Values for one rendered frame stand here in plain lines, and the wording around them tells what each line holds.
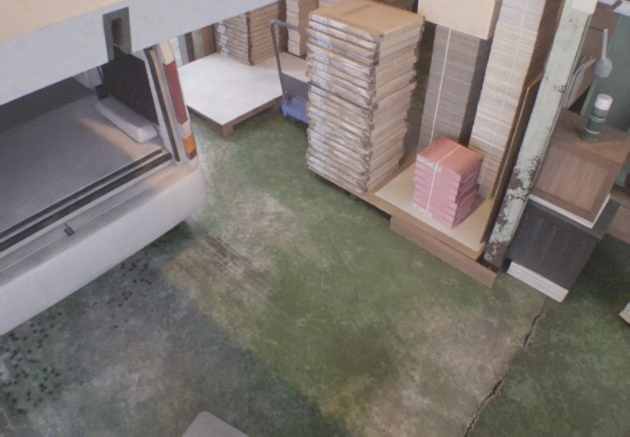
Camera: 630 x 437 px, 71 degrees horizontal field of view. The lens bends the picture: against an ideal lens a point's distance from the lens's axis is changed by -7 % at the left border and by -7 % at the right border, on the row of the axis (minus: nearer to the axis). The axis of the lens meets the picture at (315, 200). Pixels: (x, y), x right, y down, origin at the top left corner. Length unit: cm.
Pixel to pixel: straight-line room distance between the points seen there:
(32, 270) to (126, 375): 63
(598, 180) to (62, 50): 206
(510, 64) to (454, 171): 61
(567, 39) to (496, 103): 82
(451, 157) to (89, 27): 217
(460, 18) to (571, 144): 91
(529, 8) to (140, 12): 201
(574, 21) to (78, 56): 167
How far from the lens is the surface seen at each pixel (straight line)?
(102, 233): 224
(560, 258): 257
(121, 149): 250
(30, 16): 76
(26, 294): 224
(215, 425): 194
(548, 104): 211
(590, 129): 227
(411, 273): 261
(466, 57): 270
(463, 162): 263
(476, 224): 284
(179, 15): 84
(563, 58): 203
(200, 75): 435
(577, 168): 229
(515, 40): 257
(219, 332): 238
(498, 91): 269
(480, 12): 261
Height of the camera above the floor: 196
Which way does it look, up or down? 41 degrees down
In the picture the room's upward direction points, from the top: straight up
